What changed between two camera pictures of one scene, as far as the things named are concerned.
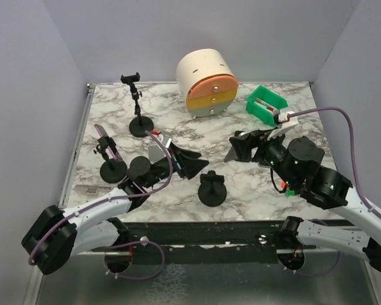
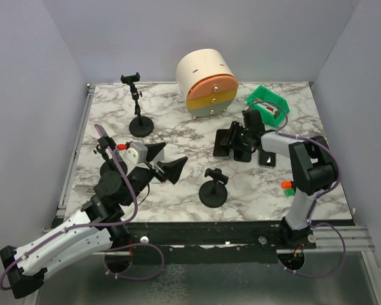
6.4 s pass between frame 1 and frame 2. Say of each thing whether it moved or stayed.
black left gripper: moved
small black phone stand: stayed
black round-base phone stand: stayed
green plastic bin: stayed
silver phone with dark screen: moved
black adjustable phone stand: stayed
